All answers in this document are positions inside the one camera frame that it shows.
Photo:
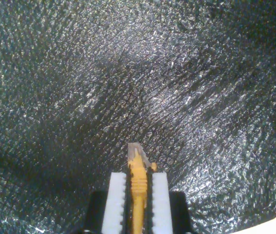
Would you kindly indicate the black bubble wrap mat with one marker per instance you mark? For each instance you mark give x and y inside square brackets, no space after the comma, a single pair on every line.
[128,73]

